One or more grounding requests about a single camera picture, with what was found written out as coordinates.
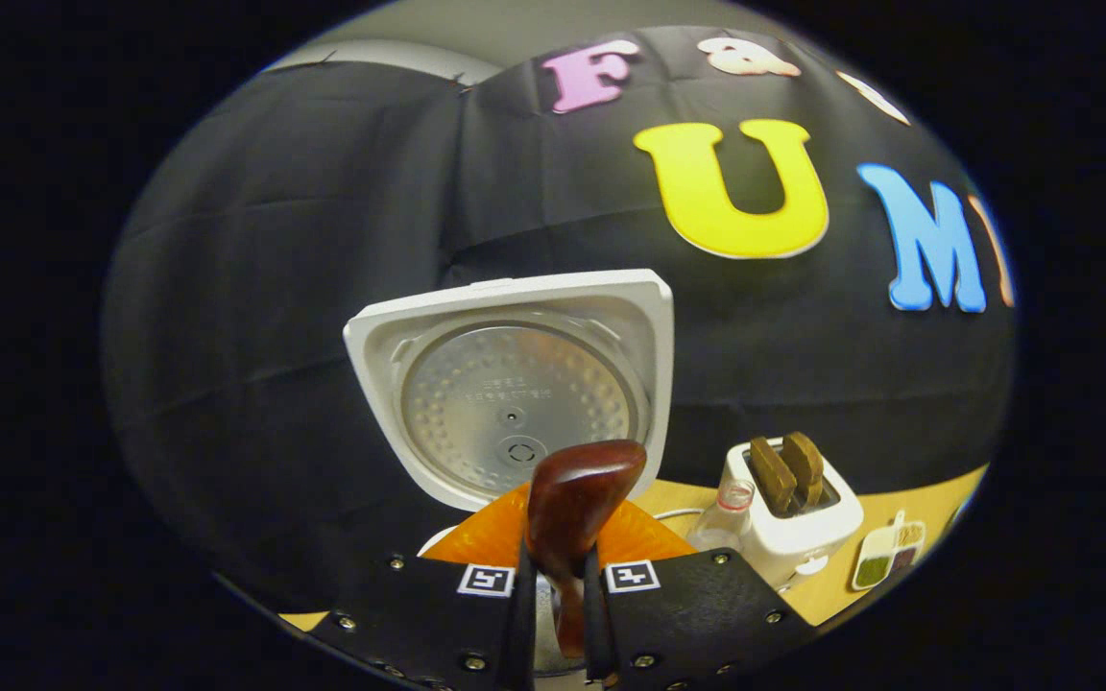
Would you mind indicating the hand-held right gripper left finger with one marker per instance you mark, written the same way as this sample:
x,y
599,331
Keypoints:
x,y
517,624

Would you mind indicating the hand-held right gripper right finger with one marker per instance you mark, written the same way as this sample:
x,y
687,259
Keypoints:
x,y
596,624

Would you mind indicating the dark wooden spoon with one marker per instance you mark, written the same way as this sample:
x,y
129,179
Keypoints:
x,y
582,489

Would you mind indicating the white rice cooker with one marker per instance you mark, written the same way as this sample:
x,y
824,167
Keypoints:
x,y
515,384

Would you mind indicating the clear plastic bottle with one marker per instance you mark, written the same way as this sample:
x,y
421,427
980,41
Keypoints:
x,y
721,523

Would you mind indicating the white toaster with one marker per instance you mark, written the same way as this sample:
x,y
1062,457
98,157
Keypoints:
x,y
803,537

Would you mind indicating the brown bread slice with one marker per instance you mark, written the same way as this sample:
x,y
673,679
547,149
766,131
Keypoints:
x,y
772,475
805,465

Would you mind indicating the white divided grain plate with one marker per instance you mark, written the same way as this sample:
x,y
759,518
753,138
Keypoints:
x,y
884,561

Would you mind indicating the black backdrop cloth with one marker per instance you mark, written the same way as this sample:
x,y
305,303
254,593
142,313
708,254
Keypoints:
x,y
275,240

